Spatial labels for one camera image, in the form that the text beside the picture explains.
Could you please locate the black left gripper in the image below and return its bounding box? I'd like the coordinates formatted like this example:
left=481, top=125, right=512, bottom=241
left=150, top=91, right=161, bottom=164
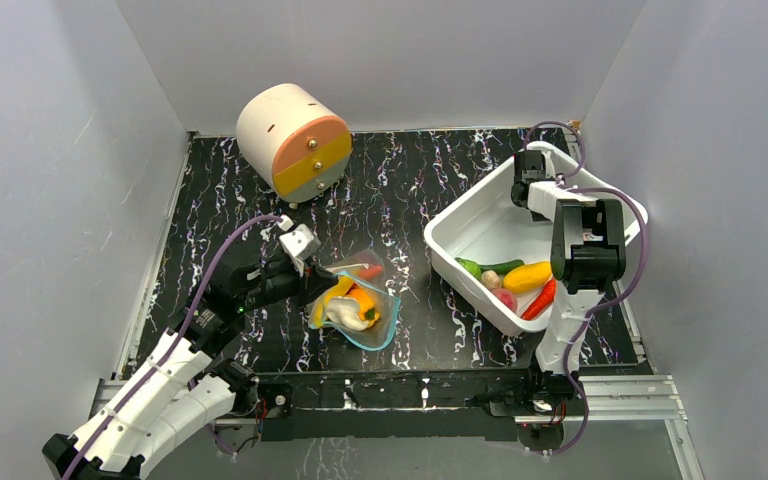
left=239, top=257, right=339, bottom=312

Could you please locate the long yellow banana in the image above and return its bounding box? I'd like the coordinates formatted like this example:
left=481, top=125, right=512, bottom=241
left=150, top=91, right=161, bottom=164
left=308, top=275, right=355, bottom=329

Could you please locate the white garlic head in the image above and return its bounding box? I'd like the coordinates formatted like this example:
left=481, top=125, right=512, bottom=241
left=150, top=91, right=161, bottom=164
left=326, top=297, right=370, bottom=332

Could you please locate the clear blue zip bag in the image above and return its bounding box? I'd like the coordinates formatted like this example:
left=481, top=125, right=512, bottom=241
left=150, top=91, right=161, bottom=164
left=306, top=249, right=401, bottom=352

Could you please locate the yellow bell pepper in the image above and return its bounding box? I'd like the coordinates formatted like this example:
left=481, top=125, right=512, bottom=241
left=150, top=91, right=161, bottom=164
left=348, top=286, right=380, bottom=326

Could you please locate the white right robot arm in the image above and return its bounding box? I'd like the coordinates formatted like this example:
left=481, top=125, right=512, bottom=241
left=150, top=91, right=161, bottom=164
left=511, top=150, right=626, bottom=375

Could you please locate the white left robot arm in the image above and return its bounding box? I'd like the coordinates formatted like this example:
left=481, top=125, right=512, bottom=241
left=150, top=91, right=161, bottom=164
left=42, top=254, right=338, bottom=479

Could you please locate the white plastic bin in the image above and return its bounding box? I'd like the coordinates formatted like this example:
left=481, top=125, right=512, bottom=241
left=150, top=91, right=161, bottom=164
left=424, top=141, right=649, bottom=336

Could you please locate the green cucumber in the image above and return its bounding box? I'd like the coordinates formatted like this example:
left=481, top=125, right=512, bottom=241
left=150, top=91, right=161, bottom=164
left=456, top=257, right=525, bottom=279

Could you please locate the yellow mango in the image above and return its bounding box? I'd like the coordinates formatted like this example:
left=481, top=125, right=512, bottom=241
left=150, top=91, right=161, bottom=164
left=502, top=261, right=552, bottom=295

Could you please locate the beige garlic bulb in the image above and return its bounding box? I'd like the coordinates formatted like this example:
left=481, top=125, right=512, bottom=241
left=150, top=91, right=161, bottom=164
left=480, top=270, right=502, bottom=290

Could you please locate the pink peach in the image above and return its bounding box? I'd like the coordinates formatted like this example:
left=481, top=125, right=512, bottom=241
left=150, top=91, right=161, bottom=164
left=491, top=288, right=518, bottom=312

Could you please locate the red chili pepper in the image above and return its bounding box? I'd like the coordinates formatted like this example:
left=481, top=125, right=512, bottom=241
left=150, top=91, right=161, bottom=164
left=521, top=277, right=557, bottom=321

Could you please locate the round pastel drawer cabinet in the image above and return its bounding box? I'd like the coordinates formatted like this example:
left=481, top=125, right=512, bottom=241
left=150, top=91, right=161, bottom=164
left=236, top=83, right=352, bottom=204

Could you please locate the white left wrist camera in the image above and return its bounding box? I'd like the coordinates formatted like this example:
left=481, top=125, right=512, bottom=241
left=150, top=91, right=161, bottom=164
left=278, top=223, right=321, bottom=277

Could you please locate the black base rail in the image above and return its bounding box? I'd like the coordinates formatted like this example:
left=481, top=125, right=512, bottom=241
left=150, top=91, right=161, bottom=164
left=198, top=360, right=591, bottom=444

